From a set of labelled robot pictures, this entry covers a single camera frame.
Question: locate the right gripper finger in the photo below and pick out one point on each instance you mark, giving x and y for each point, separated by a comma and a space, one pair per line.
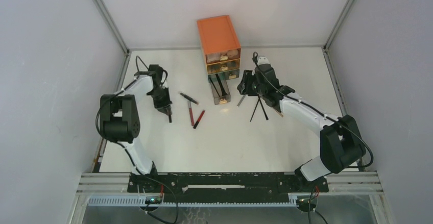
244, 88
248, 77

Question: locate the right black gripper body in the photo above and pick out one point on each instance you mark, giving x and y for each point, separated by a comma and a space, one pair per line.
259, 89

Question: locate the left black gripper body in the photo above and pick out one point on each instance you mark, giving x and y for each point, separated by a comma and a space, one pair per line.
161, 97

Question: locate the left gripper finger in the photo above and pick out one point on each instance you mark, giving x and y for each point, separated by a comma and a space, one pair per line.
159, 109
167, 107

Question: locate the grey silver pencil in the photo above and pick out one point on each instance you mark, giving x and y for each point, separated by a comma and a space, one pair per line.
241, 100

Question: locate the clear drawer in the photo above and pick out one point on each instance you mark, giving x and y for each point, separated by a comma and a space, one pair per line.
223, 56
231, 74
223, 66
221, 99

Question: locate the dark concealer stick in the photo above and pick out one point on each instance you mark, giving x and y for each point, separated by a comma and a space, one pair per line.
192, 100

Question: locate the pink lip gloss tube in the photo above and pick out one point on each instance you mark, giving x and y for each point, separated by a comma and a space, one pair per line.
191, 114

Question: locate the clear top drawer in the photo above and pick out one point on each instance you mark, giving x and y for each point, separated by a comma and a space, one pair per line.
223, 56

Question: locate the thin black eyeliner brush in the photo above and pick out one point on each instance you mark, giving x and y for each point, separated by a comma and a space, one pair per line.
213, 85

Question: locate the red lipstick black cap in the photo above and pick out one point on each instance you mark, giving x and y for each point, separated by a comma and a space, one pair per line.
199, 119

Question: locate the orange three-drawer organizer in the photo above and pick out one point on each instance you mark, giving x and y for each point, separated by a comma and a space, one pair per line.
217, 34

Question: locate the black powder brush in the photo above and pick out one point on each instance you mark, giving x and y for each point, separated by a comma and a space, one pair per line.
223, 92

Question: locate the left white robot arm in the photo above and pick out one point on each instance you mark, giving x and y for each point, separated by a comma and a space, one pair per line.
117, 119

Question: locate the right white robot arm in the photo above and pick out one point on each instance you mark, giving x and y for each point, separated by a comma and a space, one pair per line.
340, 142

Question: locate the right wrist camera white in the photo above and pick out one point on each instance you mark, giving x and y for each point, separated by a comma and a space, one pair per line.
262, 60

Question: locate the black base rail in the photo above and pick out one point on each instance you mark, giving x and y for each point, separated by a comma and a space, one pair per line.
224, 188

